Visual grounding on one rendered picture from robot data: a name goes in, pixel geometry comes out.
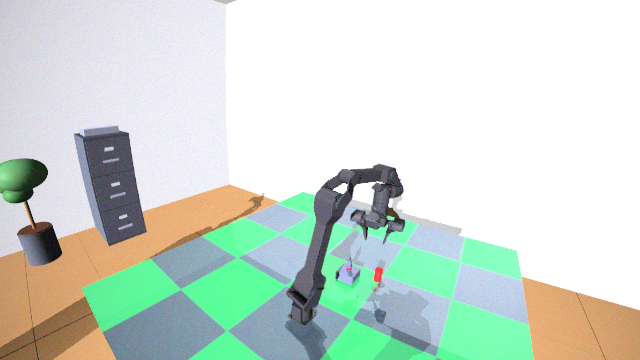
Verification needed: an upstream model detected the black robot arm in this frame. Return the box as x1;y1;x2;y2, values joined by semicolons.
286;163;404;326

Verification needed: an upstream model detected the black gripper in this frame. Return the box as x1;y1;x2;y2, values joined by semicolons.
350;201;406;245

